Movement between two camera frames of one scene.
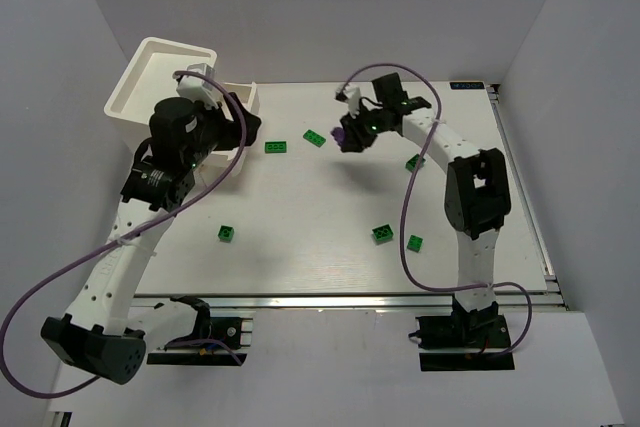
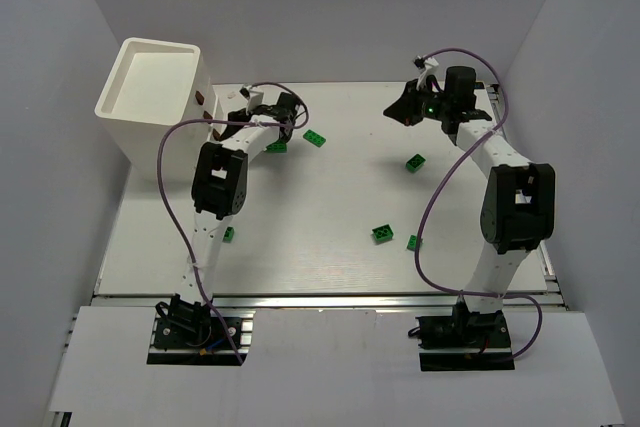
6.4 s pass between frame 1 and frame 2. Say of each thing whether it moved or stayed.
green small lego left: stayed
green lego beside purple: stayed
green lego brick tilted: stayed
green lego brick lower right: stayed
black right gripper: moved
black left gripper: moved
